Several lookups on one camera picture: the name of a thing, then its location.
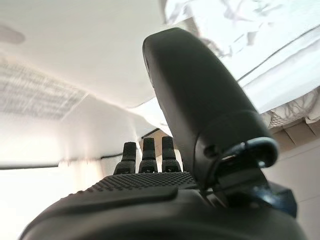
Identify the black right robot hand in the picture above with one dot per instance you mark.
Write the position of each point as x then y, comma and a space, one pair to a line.
195, 95

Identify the white garment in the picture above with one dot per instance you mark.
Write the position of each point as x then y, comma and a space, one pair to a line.
212, 20

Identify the white duvet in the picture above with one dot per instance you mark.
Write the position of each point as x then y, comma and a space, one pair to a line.
282, 75

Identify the patterned decorative pillow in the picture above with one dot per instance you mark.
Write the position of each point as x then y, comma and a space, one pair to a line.
290, 112

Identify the brown tufted headboard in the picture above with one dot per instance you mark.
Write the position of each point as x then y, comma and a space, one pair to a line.
300, 140

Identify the sheer white curtain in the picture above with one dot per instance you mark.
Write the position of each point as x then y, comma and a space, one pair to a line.
82, 168

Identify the grey striped area rug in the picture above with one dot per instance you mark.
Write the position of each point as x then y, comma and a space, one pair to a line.
37, 92

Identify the black window floor rail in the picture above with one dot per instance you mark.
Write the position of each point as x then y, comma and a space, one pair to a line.
112, 156

